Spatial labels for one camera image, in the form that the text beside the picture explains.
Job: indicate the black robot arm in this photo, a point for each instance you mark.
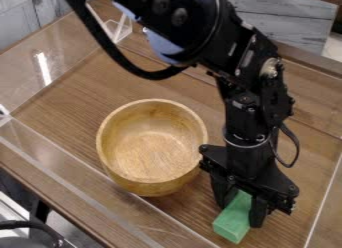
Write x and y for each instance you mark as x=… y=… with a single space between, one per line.
x=202 y=33

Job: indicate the black table leg bracket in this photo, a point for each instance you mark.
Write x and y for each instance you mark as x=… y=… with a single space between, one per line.
x=46 y=235

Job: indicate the clear acrylic corner bracket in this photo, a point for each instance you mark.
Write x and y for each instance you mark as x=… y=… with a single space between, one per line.
x=118 y=29

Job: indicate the green rectangular block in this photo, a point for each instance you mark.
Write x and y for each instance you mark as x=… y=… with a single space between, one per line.
x=231 y=224

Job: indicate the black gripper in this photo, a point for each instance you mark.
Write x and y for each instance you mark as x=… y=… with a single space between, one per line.
x=243 y=166

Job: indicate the brown wooden bowl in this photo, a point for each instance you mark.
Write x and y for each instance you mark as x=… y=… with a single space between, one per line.
x=147 y=144

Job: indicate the clear acrylic tray wall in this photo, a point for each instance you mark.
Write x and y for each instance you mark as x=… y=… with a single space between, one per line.
x=47 y=151

